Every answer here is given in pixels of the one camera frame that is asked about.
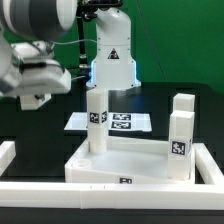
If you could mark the black camera stand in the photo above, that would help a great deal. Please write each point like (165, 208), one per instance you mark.
(82, 40)

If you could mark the black marker plate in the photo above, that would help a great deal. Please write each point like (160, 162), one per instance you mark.
(117, 122)

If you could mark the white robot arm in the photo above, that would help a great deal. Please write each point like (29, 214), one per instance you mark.
(28, 29)

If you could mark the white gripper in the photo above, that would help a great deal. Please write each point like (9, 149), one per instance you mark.
(43, 77)

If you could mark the white U-shaped fence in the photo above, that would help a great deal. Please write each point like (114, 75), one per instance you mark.
(209, 195)

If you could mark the white desk top tray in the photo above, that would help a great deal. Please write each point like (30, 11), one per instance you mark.
(125, 161)

